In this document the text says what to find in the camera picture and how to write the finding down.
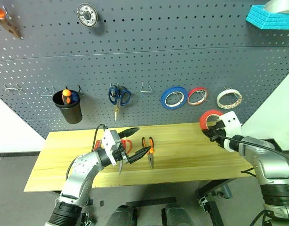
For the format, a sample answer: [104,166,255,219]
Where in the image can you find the round silver metal disc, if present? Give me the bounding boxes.
[76,3,99,28]

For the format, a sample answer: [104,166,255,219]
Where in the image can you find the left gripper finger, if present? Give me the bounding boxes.
[118,127,140,139]
[128,145,152,165]

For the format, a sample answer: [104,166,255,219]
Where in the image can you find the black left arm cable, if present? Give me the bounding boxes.
[91,124,109,151]

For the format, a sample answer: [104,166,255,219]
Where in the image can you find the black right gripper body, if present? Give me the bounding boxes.
[209,128,230,148]

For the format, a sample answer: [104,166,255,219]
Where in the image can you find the black tool cup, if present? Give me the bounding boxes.
[52,89,83,125]

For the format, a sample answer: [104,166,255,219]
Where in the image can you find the dark rounded shape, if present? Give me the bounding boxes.
[104,204,138,226]
[162,203,194,226]

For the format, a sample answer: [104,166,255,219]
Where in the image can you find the thin red tape roll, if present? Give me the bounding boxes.
[187,87,209,106]

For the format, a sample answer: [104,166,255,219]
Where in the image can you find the orange black screwdriver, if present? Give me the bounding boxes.
[61,89,72,106]

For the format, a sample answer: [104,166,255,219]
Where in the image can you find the silver tape roll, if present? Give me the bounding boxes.
[263,0,289,14]

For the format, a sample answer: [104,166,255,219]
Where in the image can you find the wide red tape roll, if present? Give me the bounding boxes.
[199,109,224,132]

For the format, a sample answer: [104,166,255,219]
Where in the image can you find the red handled scissors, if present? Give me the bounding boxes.
[118,139,133,175]

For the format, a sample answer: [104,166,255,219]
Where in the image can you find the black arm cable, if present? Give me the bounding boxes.
[91,124,109,151]
[210,135,289,177]

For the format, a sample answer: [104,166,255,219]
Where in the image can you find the black metal table frame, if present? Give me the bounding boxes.
[80,178,237,226]

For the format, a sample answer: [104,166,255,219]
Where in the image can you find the large orange handled pliers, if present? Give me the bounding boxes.
[0,6,24,40]

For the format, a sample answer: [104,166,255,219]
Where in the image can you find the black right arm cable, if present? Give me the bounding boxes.
[210,135,289,177]

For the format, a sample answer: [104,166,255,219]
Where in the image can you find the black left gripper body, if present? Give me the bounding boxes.
[112,131,133,165]

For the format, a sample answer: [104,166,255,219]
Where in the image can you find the orange black needle-nose pliers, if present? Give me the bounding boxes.
[141,136,155,170]

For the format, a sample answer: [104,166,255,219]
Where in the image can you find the grey metal pegboard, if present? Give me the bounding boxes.
[0,0,289,139]

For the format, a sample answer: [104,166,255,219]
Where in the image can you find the silver wire pegboard hook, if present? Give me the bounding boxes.
[40,87,57,97]
[140,81,153,93]
[3,83,23,92]

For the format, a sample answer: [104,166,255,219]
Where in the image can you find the white tape roll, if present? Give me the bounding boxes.
[216,89,243,110]

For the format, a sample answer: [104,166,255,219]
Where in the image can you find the blue handled scissors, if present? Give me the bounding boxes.
[108,85,132,121]

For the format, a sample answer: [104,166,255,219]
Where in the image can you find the blue tape roll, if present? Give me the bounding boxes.
[160,86,189,111]

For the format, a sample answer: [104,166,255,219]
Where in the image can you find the teal foam block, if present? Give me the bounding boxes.
[245,4,289,31]

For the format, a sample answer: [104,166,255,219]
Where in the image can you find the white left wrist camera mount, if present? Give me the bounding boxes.
[102,130,124,166]

